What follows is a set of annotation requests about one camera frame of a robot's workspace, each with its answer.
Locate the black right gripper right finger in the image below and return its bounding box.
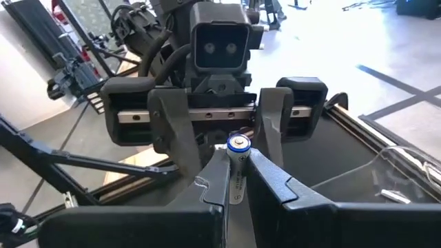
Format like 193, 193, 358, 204
245, 147, 441, 248

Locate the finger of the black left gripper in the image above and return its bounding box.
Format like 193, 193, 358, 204
147, 87, 203, 183
252, 87, 295, 168

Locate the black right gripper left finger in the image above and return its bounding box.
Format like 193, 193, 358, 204
37, 148, 232, 248

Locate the white blue-capped battery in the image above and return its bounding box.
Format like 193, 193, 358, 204
380, 188, 411, 205
225, 133, 252, 206

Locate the clear plastic bin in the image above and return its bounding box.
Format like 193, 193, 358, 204
309, 144, 441, 205

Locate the black floor equipment stand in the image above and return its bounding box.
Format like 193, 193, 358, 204
1, 0, 106, 115

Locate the black box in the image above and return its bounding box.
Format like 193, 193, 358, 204
396, 0, 441, 20

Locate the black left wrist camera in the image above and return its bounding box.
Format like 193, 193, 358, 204
188, 1, 254, 75

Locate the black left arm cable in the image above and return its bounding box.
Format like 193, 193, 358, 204
137, 29, 173, 79
154, 43, 192, 85

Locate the black cable white tag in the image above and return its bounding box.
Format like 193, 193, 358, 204
0, 203, 37, 248

